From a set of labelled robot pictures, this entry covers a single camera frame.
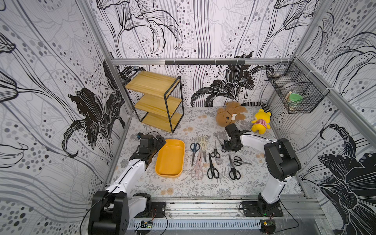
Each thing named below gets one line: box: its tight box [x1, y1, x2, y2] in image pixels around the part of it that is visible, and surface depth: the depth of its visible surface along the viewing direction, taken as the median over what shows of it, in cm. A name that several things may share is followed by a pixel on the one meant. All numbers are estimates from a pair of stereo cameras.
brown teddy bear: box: [215, 101, 248, 128], surface depth 106 cm
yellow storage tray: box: [154, 139, 186, 178], surface depth 92 cm
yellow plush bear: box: [251, 108, 272, 135], surface depth 105 cm
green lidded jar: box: [288, 93, 304, 111], surface depth 80 cm
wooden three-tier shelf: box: [124, 69, 185, 134], surface depth 93 cm
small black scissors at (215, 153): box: [210, 140, 221, 159], surface depth 95 cm
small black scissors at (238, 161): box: [233, 156, 253, 166], surface depth 92 cm
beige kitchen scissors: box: [197, 135, 209, 162], surface depth 100 cm
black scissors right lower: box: [228, 153, 241, 181], surface depth 86 cm
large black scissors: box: [207, 152, 220, 180], surface depth 87 cm
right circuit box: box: [259, 219, 277, 235], surface depth 71 cm
